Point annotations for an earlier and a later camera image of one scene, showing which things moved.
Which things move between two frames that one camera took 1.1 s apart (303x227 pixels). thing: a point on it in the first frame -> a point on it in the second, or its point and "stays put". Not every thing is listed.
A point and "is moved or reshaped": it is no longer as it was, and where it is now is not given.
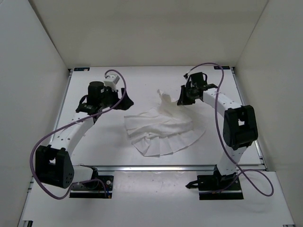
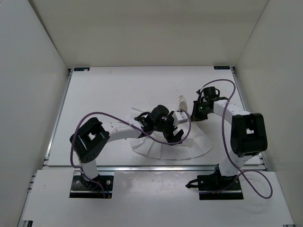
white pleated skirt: [166, 129] is moved or reshaped
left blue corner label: [81, 69] stays put
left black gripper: [126, 102] -> [177, 137]
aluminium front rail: [155, 168] stays put
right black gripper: [183, 100] -> [195, 116]
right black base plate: [222, 187] stays put
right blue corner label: [224, 67] stays put
